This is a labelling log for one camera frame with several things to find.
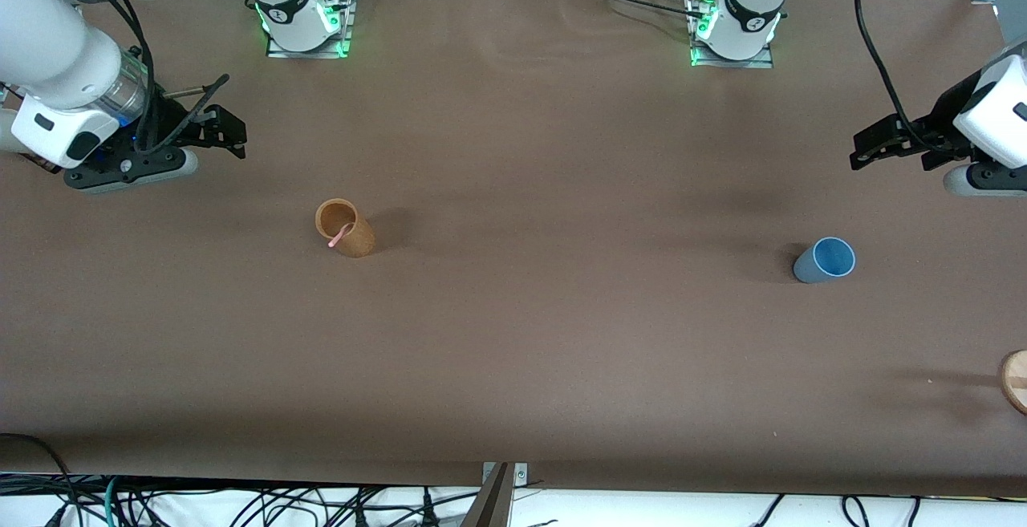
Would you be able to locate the blue cup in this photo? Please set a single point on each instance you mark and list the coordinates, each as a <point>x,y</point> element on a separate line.
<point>826,261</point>

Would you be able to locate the round wooden board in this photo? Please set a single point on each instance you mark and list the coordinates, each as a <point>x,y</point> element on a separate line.
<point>1016,381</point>

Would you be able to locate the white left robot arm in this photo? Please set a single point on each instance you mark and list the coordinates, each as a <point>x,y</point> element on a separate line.
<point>746,6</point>

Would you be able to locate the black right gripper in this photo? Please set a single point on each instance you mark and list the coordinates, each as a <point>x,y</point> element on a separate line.
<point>170,119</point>

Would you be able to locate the dark wedge bar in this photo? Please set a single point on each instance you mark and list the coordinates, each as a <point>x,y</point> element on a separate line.
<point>491,503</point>

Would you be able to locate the brown table mat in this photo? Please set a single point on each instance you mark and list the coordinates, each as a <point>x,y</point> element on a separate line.
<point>513,350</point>

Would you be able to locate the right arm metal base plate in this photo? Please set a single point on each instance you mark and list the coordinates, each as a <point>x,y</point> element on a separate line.
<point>347,26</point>

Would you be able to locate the brown bamboo cup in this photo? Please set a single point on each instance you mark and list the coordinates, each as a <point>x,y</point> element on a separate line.
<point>353,240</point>

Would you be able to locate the small metal bracket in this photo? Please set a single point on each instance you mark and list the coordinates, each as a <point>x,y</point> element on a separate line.
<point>520,472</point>

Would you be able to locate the pink chopstick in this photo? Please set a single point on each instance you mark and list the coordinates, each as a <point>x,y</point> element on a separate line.
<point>340,236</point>

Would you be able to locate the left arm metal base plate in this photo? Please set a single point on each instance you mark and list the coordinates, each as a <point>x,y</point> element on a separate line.
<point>766,60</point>

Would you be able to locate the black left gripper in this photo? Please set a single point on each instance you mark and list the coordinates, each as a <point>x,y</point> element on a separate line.
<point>939,127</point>

